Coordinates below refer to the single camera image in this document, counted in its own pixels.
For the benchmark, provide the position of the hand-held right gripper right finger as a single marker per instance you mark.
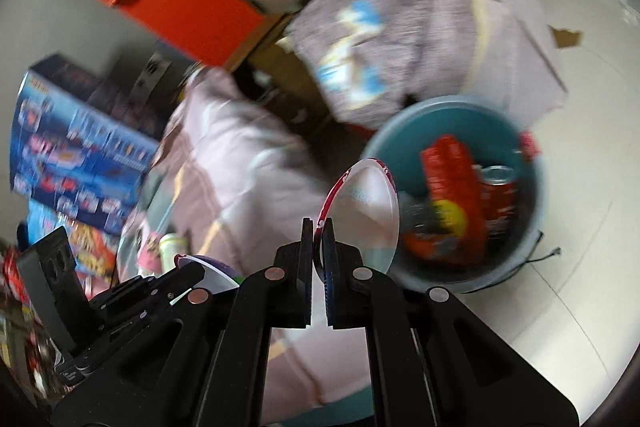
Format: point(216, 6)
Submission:
point(330, 259)

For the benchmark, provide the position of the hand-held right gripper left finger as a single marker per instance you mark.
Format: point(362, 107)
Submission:
point(307, 259)

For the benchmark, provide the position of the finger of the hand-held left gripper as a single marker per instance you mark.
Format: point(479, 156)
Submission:
point(177, 284)

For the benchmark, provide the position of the clear round plastic lid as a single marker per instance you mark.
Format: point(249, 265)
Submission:
point(365, 217)

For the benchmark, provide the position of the teal plastic bucket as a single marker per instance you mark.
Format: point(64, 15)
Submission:
point(400, 142)

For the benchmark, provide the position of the red snack bag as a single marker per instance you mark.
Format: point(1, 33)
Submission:
point(445, 177)

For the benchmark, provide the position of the red cola can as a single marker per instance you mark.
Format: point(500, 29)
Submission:
point(500, 202)

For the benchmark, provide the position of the white paper cup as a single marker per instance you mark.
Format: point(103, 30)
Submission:
point(172, 247)

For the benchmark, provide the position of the colourful cartoon packet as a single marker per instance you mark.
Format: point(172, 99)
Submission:
point(92, 247)

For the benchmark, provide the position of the pink striped bed sheet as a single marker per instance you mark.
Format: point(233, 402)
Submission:
point(225, 157)

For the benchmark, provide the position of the blue toy box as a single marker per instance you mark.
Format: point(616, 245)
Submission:
point(75, 147)

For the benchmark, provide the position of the dark purple box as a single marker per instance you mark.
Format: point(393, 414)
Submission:
point(130, 97)

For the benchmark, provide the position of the brown cardboard box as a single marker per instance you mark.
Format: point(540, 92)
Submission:
point(280, 67)

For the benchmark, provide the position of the printed grey blanket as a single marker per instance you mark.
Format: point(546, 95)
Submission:
point(425, 7)

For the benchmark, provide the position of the cardboard scrap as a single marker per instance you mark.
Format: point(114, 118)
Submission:
point(566, 38)

